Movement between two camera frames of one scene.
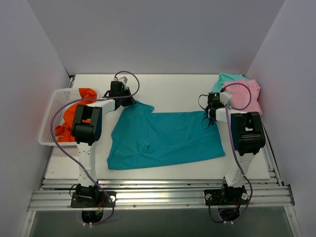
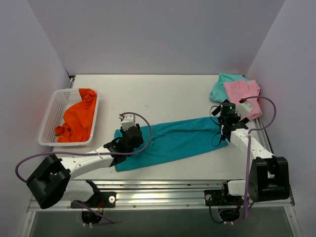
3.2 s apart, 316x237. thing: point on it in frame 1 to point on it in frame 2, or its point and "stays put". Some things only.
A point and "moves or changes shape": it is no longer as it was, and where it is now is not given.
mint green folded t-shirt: [227, 77] stays put
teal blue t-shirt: [140, 138] moves or changes shape
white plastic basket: [59, 97] stays put
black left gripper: [129, 100] to [135, 133]
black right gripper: [211, 114] to [220, 110]
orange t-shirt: [64, 131] stays put
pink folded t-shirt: [244, 95] stays put
